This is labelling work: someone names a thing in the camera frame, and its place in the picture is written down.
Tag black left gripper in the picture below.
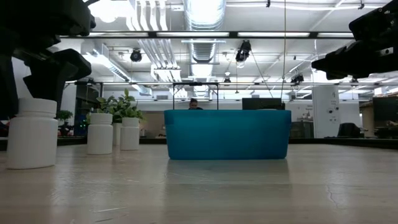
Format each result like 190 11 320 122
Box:
0 0 96 121

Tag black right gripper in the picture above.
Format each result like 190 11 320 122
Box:
311 4 398 80

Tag white plastic pill bottle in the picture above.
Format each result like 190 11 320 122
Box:
6 98 59 170
86 112 114 156
120 117 141 151

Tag teal plastic basket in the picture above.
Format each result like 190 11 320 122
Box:
164 109 292 161

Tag white room pillar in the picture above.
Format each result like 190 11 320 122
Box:
312 85 340 139

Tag small plant in dark pot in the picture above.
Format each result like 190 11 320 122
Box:
55 109 75 137

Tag black office chair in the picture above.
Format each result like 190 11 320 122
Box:
337 123 363 139

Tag black computer monitor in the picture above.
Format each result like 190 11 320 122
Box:
241 97 285 110

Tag green plant in white pot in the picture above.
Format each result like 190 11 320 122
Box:
93 89 144 146

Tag black overhead light bar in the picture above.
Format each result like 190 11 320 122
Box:
60 30 355 39

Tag person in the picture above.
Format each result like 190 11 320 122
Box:
188 98 203 110

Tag black aluminium table frame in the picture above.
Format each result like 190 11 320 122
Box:
0 136 398 149

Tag silver ceiling ventilation duct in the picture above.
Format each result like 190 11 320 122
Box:
183 0 227 63

